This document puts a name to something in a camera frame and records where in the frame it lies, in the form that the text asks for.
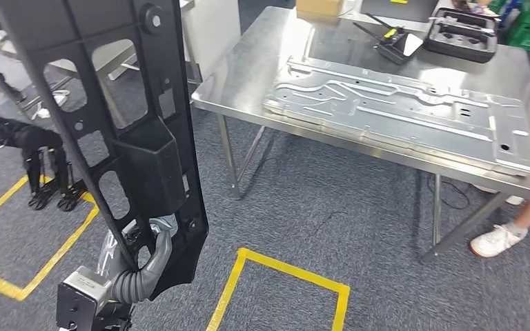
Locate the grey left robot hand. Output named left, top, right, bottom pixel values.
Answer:
left=95, top=217, right=175, bottom=283

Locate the black plastic bracket panel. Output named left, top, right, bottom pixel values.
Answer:
left=0, top=0, right=210, bottom=303

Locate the stainless steel workbench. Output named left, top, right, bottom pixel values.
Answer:
left=190, top=5, right=530, bottom=265

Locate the yellow floor tape square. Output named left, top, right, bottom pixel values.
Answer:
left=0, top=174, right=100, bottom=303

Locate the stamped sheet metal panel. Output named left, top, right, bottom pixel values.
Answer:
left=262, top=55, right=530, bottom=178

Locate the cardboard box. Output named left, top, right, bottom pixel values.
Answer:
left=295, top=0, right=344, bottom=17

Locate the black remote controller with screen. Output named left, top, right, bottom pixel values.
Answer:
left=353, top=12, right=425, bottom=66

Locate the dark grey flat panel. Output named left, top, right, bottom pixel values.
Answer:
left=360, top=0, right=440, bottom=23

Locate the person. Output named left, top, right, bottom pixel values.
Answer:
left=469, top=89, right=530, bottom=259

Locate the open black foam case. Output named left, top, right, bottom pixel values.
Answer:
left=424, top=6, right=499, bottom=64

